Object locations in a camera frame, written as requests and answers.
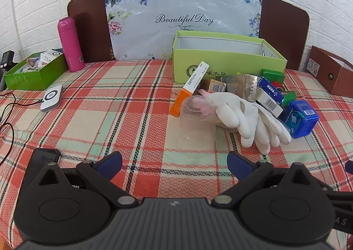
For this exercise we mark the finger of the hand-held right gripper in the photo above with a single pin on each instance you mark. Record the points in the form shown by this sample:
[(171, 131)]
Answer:
[(349, 167)]

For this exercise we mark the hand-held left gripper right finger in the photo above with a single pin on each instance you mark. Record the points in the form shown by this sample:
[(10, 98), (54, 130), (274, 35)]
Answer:
[(240, 165)]

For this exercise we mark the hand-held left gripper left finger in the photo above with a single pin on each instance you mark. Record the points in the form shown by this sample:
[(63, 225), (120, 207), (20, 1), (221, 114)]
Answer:
[(109, 165)]

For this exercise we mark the white glove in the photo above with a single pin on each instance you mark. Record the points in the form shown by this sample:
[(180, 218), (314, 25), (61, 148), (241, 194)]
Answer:
[(271, 131), (229, 112)]

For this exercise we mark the clear plastic cup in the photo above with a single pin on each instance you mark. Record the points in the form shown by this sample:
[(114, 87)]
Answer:
[(197, 131)]

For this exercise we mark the blue plastic tape dispenser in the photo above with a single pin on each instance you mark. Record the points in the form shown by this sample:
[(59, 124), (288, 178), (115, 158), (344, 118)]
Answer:
[(302, 120)]

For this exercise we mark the blue and white box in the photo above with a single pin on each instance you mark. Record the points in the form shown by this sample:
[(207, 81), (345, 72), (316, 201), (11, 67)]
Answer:
[(269, 95)]

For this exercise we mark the plain green box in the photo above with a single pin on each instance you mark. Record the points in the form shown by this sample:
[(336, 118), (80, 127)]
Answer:
[(288, 98)]

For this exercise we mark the red tape roll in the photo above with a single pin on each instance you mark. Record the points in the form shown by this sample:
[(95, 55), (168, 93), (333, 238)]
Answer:
[(277, 85)]

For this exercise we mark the orange and white medicine box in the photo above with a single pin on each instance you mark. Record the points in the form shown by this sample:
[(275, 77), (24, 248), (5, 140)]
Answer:
[(190, 84)]

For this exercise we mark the green flower print box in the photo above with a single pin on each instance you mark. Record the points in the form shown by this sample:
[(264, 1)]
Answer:
[(273, 75)]

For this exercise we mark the large light green box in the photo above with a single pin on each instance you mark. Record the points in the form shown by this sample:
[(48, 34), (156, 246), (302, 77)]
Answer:
[(220, 65)]

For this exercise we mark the plaid bed sheet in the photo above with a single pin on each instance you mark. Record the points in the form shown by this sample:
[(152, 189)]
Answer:
[(110, 117)]

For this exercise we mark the pink soft item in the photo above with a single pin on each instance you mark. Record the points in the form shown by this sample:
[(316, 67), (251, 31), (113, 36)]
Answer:
[(202, 92)]

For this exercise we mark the small orange gold carton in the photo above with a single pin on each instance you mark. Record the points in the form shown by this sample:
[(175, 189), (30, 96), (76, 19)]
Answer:
[(216, 85)]

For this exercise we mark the white power bank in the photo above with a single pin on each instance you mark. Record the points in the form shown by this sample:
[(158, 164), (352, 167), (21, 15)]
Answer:
[(51, 99)]

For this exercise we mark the brown cardboard box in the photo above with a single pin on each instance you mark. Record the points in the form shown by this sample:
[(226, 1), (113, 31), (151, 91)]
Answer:
[(333, 78)]

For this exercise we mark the small green cardboard box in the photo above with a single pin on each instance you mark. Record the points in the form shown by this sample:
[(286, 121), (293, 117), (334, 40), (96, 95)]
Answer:
[(30, 80)]

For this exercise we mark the white small box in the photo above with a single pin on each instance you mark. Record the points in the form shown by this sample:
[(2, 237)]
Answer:
[(52, 55)]

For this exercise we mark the printed small packet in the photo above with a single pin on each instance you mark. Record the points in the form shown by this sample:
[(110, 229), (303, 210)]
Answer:
[(32, 62)]

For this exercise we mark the pink thermos bottle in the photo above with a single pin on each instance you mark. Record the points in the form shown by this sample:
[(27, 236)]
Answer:
[(70, 43)]

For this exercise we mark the black device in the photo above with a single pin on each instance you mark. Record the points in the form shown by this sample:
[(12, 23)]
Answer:
[(7, 58)]

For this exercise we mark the brown wooden headboard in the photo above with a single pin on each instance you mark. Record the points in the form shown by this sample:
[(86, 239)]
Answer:
[(82, 18)]

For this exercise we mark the floral plastic bag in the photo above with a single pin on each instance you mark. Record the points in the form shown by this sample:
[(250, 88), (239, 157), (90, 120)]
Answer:
[(179, 7)]

